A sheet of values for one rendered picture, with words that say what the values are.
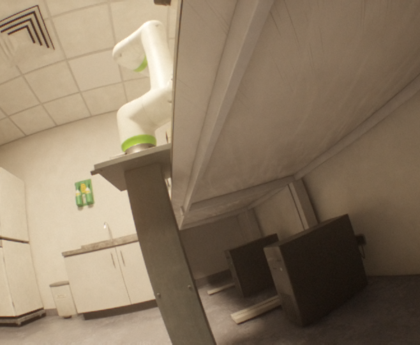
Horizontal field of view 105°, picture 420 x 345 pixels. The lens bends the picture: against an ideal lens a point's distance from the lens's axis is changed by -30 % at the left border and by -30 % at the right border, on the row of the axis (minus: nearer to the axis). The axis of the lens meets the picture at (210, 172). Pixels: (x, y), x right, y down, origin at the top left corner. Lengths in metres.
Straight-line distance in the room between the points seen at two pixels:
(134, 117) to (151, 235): 0.39
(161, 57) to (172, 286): 0.76
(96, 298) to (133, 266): 0.52
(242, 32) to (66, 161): 3.33
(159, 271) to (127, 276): 1.67
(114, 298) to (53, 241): 1.30
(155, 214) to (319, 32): 0.59
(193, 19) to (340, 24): 0.24
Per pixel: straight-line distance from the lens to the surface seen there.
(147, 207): 0.68
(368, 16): 0.44
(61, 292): 2.98
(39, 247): 3.41
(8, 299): 2.93
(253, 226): 2.36
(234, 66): 0.30
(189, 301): 0.68
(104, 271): 2.39
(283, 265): 0.98
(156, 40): 0.96
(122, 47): 1.09
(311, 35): 0.39
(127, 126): 0.79
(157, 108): 0.75
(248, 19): 0.26
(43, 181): 3.56
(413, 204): 1.09
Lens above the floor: 0.50
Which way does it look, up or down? 17 degrees up
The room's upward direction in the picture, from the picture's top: 18 degrees counter-clockwise
